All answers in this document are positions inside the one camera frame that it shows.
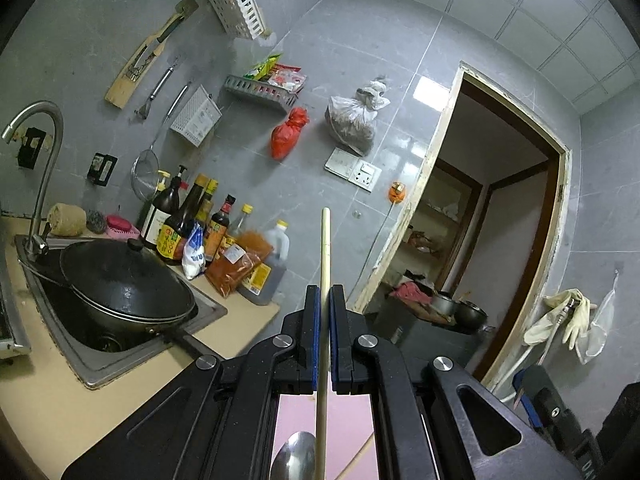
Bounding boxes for wooden chopstick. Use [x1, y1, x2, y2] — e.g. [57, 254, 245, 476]
[336, 432, 374, 480]
[314, 207, 331, 480]

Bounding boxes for large silver spoon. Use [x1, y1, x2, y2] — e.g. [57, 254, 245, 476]
[269, 431, 316, 480]

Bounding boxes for grey cabinet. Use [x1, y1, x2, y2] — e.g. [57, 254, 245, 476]
[369, 297, 482, 366]

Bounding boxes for pink floral tablecloth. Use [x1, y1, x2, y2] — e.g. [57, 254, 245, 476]
[271, 392, 378, 480]

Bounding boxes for large oil jug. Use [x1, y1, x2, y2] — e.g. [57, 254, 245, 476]
[238, 220, 290, 306]

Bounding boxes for steel pot on cabinet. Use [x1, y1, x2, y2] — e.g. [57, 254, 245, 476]
[431, 292, 458, 316]

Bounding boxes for clear plastic bag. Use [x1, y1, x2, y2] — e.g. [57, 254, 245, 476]
[575, 270, 620, 365]

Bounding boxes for black pot on cabinet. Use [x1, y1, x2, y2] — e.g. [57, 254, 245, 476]
[454, 300, 488, 335]

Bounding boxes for orange spice bag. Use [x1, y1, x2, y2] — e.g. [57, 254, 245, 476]
[205, 231, 273, 298]

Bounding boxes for white blue salt bag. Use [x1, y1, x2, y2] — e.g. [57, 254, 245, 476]
[181, 223, 205, 281]

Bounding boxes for cream rubber gloves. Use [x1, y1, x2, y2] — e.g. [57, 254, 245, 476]
[523, 288, 596, 350]

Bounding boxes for dark soy sauce bottle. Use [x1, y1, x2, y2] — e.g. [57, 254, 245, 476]
[156, 174, 209, 264]

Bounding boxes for black wok with lid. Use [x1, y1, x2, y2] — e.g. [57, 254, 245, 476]
[60, 240, 196, 333]

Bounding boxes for red plastic bag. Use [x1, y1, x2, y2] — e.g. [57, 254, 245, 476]
[270, 106, 309, 160]

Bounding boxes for steel sink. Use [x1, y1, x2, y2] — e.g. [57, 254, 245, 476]
[14, 235, 228, 389]

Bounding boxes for bag of dried goods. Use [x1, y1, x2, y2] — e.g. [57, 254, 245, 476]
[324, 76, 390, 157]

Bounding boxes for chrome faucet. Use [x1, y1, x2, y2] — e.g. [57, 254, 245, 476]
[0, 100, 65, 261]

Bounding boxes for wooden knife holder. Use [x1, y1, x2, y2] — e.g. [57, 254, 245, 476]
[104, 0, 198, 110]

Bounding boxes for white hanging basket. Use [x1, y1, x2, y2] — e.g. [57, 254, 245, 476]
[207, 0, 266, 40]

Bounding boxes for orange wall hook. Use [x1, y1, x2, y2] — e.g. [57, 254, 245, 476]
[387, 181, 407, 205]

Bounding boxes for white hose on wall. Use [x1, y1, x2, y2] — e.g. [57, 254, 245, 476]
[491, 299, 576, 401]

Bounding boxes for white wall switch socket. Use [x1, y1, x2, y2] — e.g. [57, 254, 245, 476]
[324, 148, 382, 193]

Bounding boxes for metal wall shelf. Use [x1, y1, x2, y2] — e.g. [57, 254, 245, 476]
[224, 75, 298, 114]

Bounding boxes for wire mesh strainer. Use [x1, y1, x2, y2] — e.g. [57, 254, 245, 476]
[130, 81, 192, 202]

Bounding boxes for white wall basket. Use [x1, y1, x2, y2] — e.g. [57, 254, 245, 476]
[170, 86, 222, 148]

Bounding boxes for black wall outlet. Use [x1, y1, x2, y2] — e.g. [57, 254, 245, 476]
[87, 153, 117, 186]

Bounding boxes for wooden door frame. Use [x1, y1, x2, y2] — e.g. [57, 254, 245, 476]
[351, 60, 573, 391]

